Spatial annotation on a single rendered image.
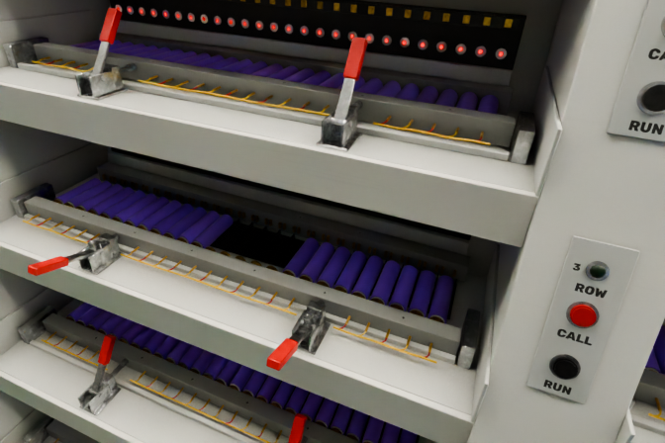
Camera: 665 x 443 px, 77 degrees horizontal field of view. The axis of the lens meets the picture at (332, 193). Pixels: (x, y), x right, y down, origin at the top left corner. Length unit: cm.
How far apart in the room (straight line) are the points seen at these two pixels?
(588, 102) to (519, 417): 24
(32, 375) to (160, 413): 20
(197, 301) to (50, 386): 29
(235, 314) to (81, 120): 26
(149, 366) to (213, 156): 34
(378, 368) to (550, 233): 19
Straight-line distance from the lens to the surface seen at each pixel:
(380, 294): 45
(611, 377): 38
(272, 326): 44
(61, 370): 72
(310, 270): 47
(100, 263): 55
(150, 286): 51
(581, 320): 35
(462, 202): 33
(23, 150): 69
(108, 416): 65
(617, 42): 33
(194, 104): 45
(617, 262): 34
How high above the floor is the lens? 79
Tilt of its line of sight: 15 degrees down
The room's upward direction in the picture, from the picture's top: 9 degrees clockwise
